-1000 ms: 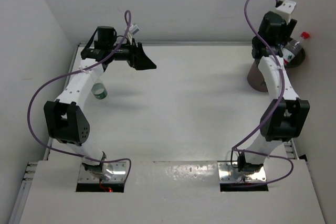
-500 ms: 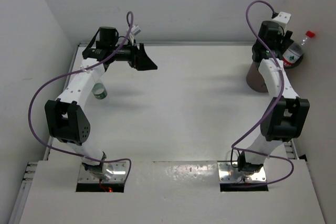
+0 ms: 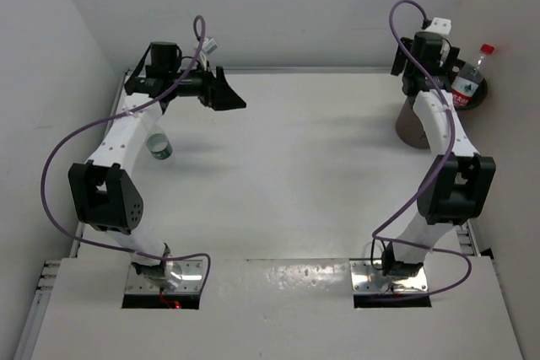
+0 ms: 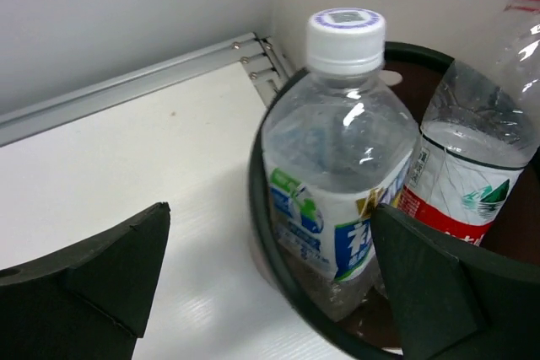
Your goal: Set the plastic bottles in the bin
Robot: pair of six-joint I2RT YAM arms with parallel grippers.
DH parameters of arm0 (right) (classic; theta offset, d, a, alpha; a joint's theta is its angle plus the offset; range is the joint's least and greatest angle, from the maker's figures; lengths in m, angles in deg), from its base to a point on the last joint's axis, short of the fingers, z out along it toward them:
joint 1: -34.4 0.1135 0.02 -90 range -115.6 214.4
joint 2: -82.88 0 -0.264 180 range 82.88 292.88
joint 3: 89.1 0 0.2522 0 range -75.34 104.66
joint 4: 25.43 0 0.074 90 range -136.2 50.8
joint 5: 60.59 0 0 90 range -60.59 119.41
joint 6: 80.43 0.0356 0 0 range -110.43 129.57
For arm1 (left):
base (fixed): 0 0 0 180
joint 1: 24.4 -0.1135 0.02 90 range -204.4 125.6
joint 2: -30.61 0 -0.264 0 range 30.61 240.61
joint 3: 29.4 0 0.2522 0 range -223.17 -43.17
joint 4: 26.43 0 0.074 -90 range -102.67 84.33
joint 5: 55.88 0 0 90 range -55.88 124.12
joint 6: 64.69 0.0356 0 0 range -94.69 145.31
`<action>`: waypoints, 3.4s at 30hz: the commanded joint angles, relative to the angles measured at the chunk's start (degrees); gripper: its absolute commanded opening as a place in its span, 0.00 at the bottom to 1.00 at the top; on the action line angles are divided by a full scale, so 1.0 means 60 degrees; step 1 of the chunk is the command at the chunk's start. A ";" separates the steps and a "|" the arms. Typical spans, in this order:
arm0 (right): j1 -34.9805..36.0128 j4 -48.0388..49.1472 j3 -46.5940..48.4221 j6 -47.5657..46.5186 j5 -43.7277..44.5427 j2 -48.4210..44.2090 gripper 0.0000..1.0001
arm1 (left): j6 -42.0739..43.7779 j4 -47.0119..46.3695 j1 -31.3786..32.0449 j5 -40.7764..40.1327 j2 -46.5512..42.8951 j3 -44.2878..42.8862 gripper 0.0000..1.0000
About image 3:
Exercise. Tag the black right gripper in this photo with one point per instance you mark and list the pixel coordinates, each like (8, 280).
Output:
(447, 63)

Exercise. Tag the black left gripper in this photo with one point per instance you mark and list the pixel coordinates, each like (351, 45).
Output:
(224, 97)

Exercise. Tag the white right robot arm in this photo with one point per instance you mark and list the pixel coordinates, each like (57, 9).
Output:
(457, 184)

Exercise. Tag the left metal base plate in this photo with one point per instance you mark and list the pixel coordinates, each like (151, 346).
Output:
(179, 278)

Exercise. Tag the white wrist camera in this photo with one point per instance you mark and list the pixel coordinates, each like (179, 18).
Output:
(439, 26)
(209, 45)

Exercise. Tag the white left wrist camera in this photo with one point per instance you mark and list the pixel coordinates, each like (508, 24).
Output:
(209, 45)

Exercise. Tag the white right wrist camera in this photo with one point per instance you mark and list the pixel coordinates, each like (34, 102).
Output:
(439, 26)

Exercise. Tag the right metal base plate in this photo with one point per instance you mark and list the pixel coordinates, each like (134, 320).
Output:
(367, 280)

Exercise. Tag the metal base plate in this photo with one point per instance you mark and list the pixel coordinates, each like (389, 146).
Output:
(179, 278)
(367, 280)

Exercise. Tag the green label clear bottle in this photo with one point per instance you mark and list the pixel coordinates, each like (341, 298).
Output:
(158, 144)

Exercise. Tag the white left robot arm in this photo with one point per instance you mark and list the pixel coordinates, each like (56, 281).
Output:
(103, 192)

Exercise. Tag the red cap labelled bottle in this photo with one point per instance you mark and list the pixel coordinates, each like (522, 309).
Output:
(467, 86)

